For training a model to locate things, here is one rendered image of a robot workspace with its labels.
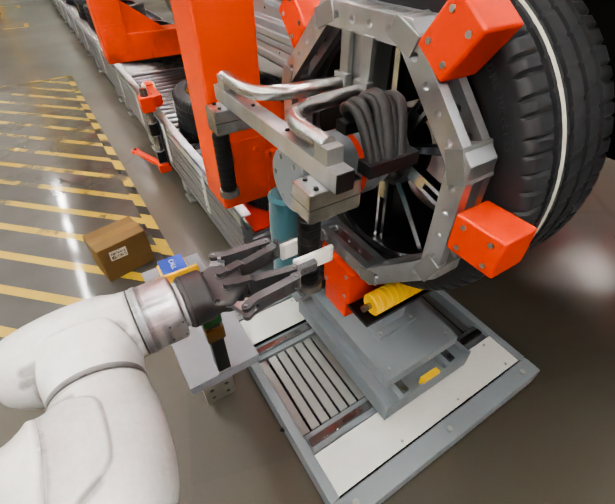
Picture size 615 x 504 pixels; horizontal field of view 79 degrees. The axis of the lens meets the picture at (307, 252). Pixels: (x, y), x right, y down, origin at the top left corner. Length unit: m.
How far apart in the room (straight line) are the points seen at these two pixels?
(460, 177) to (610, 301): 1.55
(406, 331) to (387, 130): 0.85
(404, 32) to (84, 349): 0.58
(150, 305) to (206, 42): 0.72
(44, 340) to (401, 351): 0.97
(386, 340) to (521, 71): 0.86
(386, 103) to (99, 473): 0.51
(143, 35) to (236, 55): 1.96
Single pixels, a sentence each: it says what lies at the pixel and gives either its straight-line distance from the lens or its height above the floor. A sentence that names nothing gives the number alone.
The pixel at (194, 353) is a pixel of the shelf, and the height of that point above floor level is 0.45.
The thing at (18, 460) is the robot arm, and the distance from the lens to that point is 0.42.
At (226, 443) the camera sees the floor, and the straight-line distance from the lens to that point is 1.33.
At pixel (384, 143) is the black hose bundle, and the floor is 1.00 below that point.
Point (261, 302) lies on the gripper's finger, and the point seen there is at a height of 0.83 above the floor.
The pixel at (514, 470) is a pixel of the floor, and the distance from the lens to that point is 1.42.
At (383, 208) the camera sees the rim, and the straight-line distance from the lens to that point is 0.92.
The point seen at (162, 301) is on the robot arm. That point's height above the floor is 0.87.
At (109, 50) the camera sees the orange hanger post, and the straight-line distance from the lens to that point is 2.99.
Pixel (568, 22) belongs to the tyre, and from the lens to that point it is 0.76.
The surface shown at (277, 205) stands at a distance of 0.87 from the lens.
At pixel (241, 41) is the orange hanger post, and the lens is 1.09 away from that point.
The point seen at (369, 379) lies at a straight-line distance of 1.25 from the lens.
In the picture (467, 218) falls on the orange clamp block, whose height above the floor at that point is 0.88.
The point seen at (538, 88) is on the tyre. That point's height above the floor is 1.05.
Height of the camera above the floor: 1.22
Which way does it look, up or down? 42 degrees down
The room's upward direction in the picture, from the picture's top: straight up
